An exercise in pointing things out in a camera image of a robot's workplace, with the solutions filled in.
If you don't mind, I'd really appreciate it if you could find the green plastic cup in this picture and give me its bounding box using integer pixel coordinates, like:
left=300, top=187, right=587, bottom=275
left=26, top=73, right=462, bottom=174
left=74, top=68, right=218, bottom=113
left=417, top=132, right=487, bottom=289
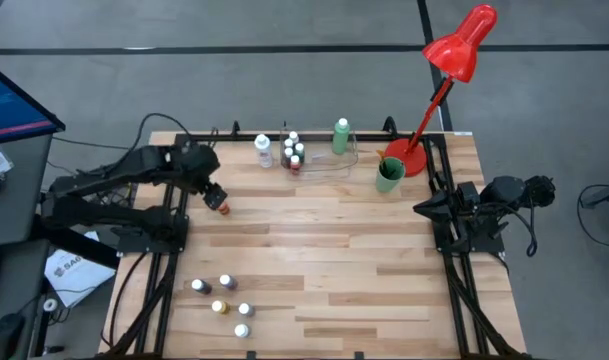
left=373, top=155, right=407, bottom=195

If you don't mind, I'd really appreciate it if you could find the black looped floor cable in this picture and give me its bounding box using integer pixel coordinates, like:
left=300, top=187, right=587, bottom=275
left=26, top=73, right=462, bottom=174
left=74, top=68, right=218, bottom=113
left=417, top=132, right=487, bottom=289
left=576, top=183, right=609, bottom=250

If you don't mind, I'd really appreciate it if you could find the red desk lamp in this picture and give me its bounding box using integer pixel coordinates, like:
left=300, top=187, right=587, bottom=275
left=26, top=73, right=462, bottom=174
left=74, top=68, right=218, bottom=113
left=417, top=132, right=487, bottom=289
left=383, top=3, right=499, bottom=178

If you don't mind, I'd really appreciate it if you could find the large green paint bottle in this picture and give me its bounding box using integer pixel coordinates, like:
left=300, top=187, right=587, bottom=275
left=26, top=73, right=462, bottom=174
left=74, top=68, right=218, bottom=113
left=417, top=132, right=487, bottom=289
left=331, top=117, right=352, bottom=156

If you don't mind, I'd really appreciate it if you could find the grey desk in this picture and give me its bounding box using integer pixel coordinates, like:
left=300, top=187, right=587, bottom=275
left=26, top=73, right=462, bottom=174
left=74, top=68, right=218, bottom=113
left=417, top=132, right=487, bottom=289
left=0, top=132, right=55, bottom=250

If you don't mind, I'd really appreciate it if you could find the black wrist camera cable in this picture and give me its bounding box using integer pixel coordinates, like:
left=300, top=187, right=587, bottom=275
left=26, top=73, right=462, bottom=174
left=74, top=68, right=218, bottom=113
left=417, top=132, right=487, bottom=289
left=503, top=202, right=540, bottom=259
left=86, top=112, right=198, bottom=174

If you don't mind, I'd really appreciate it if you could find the black computer mouse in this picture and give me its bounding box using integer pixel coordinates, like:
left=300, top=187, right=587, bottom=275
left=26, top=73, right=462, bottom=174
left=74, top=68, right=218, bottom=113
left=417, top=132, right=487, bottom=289
left=0, top=313, right=26, bottom=359

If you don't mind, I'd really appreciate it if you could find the large white paint bottle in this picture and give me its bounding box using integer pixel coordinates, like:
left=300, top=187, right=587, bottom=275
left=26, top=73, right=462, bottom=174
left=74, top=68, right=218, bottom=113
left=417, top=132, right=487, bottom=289
left=254, top=133, right=275, bottom=169

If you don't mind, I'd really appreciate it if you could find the black desk foot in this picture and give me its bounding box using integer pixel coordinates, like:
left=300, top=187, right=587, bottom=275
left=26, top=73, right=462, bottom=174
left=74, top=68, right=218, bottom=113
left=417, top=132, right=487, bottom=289
left=31, top=213, right=121, bottom=270

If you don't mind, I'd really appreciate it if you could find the black arm base cable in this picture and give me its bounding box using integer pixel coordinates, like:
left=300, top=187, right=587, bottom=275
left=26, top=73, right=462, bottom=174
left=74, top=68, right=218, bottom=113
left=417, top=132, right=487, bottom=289
left=101, top=252, right=150, bottom=351

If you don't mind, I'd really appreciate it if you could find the computer monitor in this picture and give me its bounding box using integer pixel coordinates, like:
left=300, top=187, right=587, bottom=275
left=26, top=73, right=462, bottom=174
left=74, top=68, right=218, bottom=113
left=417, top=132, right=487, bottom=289
left=0, top=58, right=67, bottom=147

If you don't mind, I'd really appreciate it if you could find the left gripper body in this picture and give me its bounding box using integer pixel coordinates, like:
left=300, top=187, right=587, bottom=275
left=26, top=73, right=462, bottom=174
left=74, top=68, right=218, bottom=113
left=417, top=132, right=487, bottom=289
left=176, top=142, right=221, bottom=194

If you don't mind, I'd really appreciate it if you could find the clear plastic bin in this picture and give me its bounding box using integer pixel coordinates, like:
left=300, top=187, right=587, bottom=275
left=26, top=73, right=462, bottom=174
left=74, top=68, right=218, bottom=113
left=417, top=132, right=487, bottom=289
left=279, top=122, right=360, bottom=181

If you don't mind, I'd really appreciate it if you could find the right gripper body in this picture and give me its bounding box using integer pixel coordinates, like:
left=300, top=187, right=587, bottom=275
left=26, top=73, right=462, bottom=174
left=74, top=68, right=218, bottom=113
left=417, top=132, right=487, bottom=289
left=453, top=180, right=484, bottom=217

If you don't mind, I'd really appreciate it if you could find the dark desk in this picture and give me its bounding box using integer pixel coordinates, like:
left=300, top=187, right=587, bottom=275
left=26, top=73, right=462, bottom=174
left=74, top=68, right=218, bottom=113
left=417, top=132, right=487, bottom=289
left=0, top=238, right=53, bottom=360

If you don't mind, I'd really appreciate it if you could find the white printed paper sheet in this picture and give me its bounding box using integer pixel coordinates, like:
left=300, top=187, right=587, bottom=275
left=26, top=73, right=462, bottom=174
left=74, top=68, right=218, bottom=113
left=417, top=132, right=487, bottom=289
left=43, top=230, right=117, bottom=309

